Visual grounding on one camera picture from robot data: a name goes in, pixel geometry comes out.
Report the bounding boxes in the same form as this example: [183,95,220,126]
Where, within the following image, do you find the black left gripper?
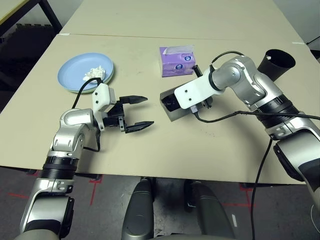
[102,95,155,135]

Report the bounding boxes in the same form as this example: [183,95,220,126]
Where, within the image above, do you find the black sunglasses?
[163,96,181,113]

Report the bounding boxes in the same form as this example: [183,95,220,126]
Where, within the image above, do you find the grey glasses case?
[159,86,214,123]

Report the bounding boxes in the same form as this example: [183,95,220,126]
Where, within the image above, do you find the white tissue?
[83,65,106,81]

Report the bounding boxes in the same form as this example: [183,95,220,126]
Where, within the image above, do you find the blue plastic plate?
[57,52,115,95]

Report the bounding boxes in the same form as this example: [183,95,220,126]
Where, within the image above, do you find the purple tissue pack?
[159,44,196,78]

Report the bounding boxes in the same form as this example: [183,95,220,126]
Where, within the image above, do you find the green plastic plate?
[74,69,116,95]

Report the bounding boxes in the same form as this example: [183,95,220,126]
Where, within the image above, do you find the black plastic cup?
[257,49,296,82]

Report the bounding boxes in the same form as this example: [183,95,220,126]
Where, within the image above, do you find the grey robot left leg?
[121,178,155,240]

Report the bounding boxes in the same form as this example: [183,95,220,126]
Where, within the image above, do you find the grey robot leg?
[184,181,236,240]
[121,178,155,240]

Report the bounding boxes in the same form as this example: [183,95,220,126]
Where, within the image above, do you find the grey robot right leg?
[184,181,236,240]

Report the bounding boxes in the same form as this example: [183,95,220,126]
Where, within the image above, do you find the black foam floor mats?
[0,23,58,108]

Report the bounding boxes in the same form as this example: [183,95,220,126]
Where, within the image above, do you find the grey robot torso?
[149,233,203,240]

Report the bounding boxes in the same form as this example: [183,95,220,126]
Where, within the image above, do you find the black table leg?
[239,182,307,189]

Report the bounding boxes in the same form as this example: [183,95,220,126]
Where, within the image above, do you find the yellow-topped black-framed side table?
[0,0,63,33]

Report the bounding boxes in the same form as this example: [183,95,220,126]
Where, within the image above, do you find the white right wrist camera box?
[174,72,224,114]

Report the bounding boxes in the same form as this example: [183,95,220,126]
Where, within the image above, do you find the thin black right gripper cable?
[210,51,245,73]

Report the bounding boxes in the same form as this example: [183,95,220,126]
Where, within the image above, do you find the black right camera cable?
[193,107,320,124]

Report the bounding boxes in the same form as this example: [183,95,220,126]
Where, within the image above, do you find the black camera cable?
[71,76,105,153]
[193,107,320,124]

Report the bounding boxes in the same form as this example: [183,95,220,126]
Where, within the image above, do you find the black left camera cable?
[71,76,105,153]

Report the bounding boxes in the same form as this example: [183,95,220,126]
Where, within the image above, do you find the black hanging cable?
[250,138,274,240]

